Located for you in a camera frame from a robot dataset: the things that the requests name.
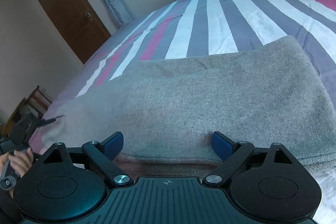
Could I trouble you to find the grey fleece pants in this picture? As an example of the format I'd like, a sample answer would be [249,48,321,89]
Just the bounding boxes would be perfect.
[42,36,335,177]

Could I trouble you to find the person's left hand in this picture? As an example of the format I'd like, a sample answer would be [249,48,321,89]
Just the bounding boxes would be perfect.
[0,147,34,177]

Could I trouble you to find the wooden chair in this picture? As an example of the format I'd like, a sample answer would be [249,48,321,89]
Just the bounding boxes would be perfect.
[1,85,52,136]

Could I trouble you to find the brown wooden door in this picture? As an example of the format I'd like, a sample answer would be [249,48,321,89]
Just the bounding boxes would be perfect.
[38,0,111,64]

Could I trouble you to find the striped bed sheet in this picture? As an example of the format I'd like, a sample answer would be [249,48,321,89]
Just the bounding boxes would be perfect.
[29,0,335,223]

